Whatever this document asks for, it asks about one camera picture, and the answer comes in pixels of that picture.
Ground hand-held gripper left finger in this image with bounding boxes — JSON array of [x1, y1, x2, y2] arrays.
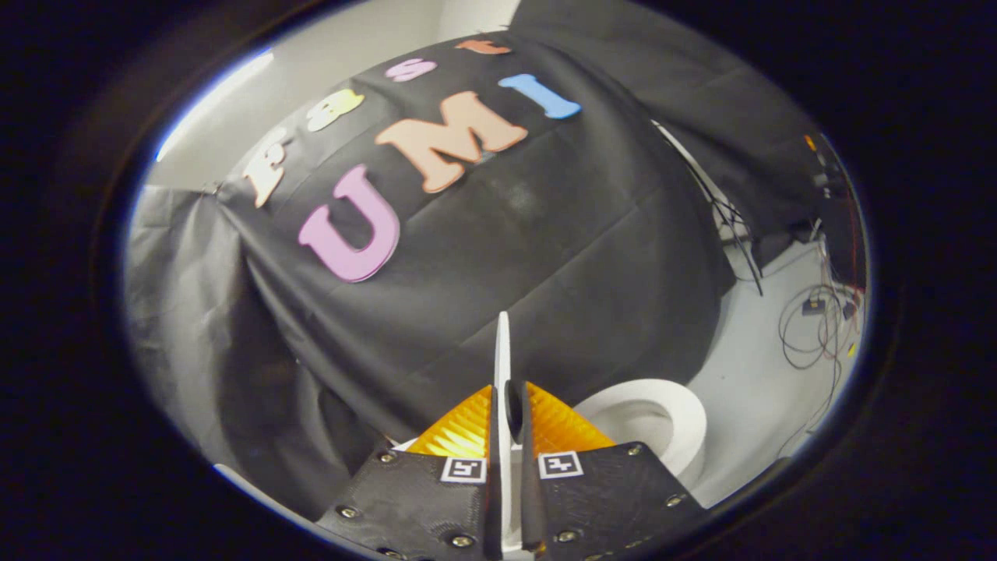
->
[[315, 384, 503, 561]]

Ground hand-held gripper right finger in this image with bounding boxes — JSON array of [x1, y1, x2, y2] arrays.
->
[[504, 379, 711, 561]]

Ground white toilet lid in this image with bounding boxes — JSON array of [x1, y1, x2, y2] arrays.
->
[[493, 312, 516, 551]]

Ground white toilet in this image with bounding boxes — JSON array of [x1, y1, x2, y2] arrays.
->
[[393, 379, 708, 507]]

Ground black backdrop cloth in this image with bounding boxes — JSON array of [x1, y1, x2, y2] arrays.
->
[[125, 185, 312, 488], [214, 31, 738, 503], [510, 0, 828, 266]]

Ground black light stand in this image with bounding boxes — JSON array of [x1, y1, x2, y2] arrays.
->
[[653, 121, 766, 298]]

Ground tangle of floor cables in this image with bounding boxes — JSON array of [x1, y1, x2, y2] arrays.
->
[[777, 277, 861, 373]]

